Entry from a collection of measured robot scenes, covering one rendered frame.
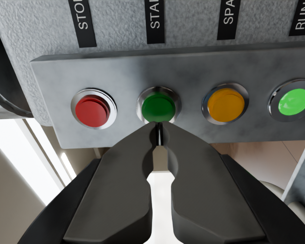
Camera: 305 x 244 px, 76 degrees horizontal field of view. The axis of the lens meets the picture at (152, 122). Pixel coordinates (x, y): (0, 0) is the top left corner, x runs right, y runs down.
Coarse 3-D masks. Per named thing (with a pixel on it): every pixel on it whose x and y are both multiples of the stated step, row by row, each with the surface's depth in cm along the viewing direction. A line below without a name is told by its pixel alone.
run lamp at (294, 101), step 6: (294, 90) 14; (300, 90) 14; (288, 96) 14; (294, 96) 14; (300, 96) 14; (282, 102) 15; (288, 102) 14; (294, 102) 14; (300, 102) 14; (282, 108) 15; (288, 108) 15; (294, 108) 15; (300, 108) 15; (288, 114) 15; (294, 114) 15
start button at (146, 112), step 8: (152, 96) 14; (160, 96) 14; (168, 96) 14; (144, 104) 15; (152, 104) 14; (160, 104) 14; (168, 104) 14; (144, 112) 15; (152, 112) 15; (160, 112) 15; (168, 112) 15; (152, 120) 15; (160, 120) 15; (168, 120) 15
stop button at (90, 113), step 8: (88, 96) 15; (80, 104) 14; (88, 104) 14; (96, 104) 14; (104, 104) 15; (80, 112) 15; (88, 112) 15; (96, 112) 15; (104, 112) 15; (80, 120) 15; (88, 120) 15; (96, 120) 15; (104, 120) 15
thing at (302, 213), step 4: (264, 184) 58; (268, 184) 57; (272, 184) 56; (268, 188) 56; (272, 188) 55; (276, 188) 54; (280, 188) 53; (276, 192) 53; (280, 192) 52; (280, 196) 51; (292, 204) 48; (296, 204) 47; (300, 204) 47; (292, 208) 47; (296, 208) 47; (300, 208) 46; (304, 208) 46; (296, 212) 46; (300, 212) 46; (304, 212) 45; (300, 216) 45; (304, 216) 44; (304, 220) 44
